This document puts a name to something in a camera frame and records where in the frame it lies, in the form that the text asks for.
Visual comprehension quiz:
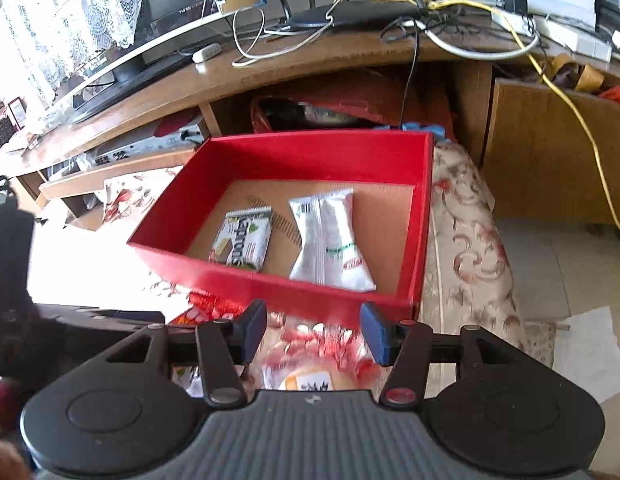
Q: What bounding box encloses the red cardboard box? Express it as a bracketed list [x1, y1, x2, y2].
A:
[126, 129, 436, 328]

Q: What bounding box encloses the black cable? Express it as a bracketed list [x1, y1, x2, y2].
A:
[380, 15, 441, 128]

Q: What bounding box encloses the brown tape roll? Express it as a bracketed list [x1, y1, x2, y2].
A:
[575, 64, 606, 93]
[547, 55, 578, 83]

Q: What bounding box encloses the red picture frame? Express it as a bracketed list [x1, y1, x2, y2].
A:
[7, 99, 28, 130]

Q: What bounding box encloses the red snack packet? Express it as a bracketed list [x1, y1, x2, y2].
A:
[167, 287, 246, 328]

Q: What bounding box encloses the television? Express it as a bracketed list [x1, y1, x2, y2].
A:
[50, 0, 268, 126]

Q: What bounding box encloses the white paper sheet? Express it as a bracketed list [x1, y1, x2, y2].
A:
[552, 306, 620, 403]

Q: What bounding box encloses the white cable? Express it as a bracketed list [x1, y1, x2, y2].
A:
[425, 20, 541, 61]
[231, 7, 336, 68]

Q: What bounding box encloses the round bun packet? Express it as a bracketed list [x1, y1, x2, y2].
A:
[260, 312, 386, 393]

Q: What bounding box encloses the green white snack packet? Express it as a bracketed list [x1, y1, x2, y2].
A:
[208, 206, 274, 273]

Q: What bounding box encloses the white lace cloth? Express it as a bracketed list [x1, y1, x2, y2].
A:
[0, 0, 143, 106]

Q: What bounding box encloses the white power strip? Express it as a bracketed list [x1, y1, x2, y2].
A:
[532, 15, 613, 63]

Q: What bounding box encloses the blue plastic item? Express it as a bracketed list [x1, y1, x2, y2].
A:
[374, 122, 448, 142]

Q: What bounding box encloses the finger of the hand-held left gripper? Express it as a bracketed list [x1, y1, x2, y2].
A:
[37, 304, 167, 334]

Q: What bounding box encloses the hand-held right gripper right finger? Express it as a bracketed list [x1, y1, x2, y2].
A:
[359, 301, 546, 409]

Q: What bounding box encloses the red gift bag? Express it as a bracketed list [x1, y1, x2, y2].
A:
[250, 72, 456, 143]

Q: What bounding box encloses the clear plastic bag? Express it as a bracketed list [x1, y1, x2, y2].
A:
[76, 151, 108, 171]

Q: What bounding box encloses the silver set-top box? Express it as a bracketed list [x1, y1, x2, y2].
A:
[87, 125, 211, 168]

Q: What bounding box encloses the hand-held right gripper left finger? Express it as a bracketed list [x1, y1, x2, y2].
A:
[92, 299, 267, 409]

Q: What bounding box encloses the yellow cable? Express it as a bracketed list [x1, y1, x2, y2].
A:
[335, 0, 620, 233]

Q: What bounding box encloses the wooden television cabinet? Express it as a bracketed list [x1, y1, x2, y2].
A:
[0, 10, 620, 231]

